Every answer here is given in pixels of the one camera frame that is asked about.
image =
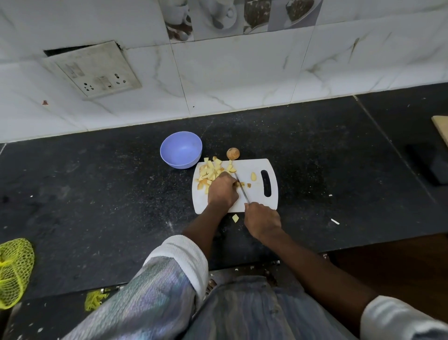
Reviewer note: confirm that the person's left fingers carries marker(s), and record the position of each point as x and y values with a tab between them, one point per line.
226	177

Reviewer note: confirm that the pile of cut potato pieces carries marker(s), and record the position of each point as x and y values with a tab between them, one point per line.
208	171

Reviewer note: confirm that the person's left forearm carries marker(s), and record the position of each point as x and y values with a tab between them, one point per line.
204	226

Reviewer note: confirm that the white wall socket panel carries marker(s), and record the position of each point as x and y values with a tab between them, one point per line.
94	70

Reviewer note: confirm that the steel kitchen knife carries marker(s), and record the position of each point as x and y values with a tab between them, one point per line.
244	192

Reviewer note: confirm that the person's right hand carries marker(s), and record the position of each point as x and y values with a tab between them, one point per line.
263	220

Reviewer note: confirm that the whole brown potato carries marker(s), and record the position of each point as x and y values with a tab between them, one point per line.
233	153

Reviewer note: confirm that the person's right forearm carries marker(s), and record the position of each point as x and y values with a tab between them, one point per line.
315	269

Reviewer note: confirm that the yellow mesh scrap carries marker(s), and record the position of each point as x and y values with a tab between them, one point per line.
95	301

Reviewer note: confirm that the white shiny shirt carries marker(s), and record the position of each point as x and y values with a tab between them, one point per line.
157	290

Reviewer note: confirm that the white plastic cutting board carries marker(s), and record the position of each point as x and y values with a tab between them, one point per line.
259	198

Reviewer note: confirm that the person's left hand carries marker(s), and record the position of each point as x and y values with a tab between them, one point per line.
221	192

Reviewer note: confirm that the blue-grey striped trousers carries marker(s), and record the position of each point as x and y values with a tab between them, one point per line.
252	311

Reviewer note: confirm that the person's foot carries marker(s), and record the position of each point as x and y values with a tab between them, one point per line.
210	286

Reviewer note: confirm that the person's right fingers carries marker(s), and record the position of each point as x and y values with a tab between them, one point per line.
252	209

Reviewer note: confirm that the purple plastic bowl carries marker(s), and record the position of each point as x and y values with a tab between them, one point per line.
181	150

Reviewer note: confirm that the yellow mesh bag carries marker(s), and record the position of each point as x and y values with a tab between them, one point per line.
14	273

